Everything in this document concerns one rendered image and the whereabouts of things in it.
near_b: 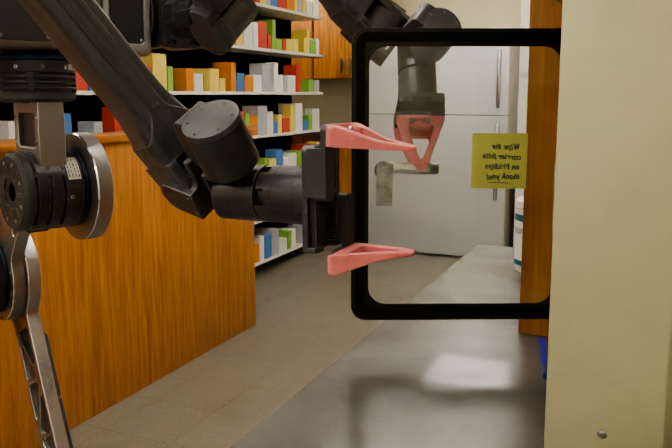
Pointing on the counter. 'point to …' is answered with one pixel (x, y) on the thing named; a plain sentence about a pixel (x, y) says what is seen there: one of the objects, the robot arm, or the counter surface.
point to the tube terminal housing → (613, 203)
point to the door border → (368, 164)
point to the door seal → (364, 165)
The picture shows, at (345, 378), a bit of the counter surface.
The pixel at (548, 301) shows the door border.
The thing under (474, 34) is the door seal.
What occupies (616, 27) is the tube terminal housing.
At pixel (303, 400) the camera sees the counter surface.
